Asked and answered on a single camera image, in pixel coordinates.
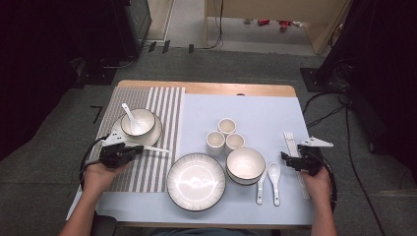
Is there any white ceramic cup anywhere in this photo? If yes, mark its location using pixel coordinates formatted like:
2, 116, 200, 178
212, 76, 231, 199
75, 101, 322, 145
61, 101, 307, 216
217, 117, 238, 136
206, 130, 226, 156
224, 132, 246, 155

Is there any white ceramic spoon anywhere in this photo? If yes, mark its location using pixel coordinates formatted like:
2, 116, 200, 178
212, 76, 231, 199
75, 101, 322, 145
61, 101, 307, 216
268, 161, 282, 207
255, 168, 268, 206
120, 102, 143, 134

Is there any white plate with dark rim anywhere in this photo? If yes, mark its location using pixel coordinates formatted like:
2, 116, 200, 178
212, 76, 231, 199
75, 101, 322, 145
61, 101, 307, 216
166, 152, 227, 212
110, 109, 163, 148

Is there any striped woven placemat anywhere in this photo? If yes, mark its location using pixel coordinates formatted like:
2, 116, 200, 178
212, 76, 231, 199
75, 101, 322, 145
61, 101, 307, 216
78, 87, 186, 194

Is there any hanging black cable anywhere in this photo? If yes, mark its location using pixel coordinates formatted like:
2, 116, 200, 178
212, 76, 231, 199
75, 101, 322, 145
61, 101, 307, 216
209, 0, 225, 51

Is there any person's clothing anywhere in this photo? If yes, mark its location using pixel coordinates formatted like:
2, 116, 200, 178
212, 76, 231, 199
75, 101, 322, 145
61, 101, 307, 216
91, 214, 274, 236

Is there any white bowl with dark rim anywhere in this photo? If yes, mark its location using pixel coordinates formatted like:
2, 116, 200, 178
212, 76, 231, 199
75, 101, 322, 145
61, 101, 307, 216
120, 108, 156, 138
225, 147, 267, 183
226, 170, 265, 187

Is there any single white chopstick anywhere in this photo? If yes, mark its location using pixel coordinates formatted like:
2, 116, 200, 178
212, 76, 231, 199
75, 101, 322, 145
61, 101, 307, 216
125, 141, 170, 152

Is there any row of white chopsticks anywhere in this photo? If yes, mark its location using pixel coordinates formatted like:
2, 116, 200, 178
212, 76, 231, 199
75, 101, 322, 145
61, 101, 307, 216
283, 131, 311, 201

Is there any pale blue table sheet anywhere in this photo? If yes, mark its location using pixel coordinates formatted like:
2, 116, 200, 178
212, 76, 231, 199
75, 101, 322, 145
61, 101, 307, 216
66, 92, 318, 227

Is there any person's right hand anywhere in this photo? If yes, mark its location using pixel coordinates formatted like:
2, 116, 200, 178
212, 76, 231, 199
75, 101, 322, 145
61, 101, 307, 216
300, 166, 332, 202

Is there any dark cabinet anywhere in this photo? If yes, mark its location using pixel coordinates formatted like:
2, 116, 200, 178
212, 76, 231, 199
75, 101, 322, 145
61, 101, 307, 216
112, 0, 152, 60

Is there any right hand-held gripper cable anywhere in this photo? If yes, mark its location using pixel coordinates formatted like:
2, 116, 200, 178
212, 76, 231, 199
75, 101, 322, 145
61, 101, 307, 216
323, 156, 339, 213

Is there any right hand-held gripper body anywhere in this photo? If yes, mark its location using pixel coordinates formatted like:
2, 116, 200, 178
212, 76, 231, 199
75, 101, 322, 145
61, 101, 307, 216
298, 136, 334, 176

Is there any left hand-held gripper cable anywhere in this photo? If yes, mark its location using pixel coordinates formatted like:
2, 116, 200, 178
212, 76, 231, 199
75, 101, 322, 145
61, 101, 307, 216
78, 135, 109, 191

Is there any person's left hand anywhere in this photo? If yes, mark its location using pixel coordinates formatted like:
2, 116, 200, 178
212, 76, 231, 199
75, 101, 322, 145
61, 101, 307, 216
82, 161, 130, 199

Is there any long black floor cable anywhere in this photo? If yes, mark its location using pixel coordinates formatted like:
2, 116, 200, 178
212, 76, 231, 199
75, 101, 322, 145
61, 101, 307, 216
343, 97, 387, 236

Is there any black stand base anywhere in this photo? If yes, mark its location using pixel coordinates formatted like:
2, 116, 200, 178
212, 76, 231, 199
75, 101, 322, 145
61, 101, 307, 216
299, 67, 332, 92
77, 58, 116, 87

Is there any hand-held gripper cable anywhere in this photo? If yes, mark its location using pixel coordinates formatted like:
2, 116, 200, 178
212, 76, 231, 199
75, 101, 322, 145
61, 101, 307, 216
323, 156, 339, 213
78, 135, 109, 191

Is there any dark curtain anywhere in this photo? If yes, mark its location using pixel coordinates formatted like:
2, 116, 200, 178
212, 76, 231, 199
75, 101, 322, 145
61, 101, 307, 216
0, 0, 129, 160
319, 0, 417, 171

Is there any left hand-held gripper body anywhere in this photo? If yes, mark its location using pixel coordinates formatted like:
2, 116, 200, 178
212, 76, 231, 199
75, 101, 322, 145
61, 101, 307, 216
97, 130, 133, 170

